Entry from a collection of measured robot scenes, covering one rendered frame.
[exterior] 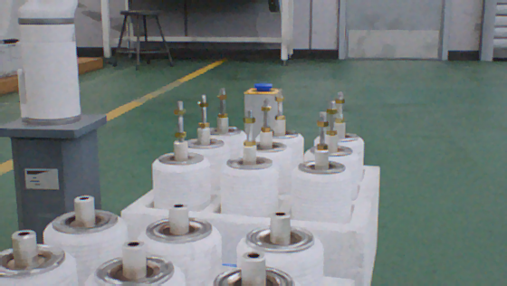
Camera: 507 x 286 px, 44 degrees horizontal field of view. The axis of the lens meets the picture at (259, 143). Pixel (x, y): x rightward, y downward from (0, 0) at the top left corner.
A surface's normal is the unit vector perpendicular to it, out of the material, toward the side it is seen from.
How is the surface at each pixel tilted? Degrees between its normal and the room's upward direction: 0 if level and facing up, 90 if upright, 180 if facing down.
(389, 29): 90
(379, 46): 90
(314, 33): 90
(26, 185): 90
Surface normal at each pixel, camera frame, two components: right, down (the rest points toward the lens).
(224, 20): -0.12, 0.22
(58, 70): 0.58, 0.18
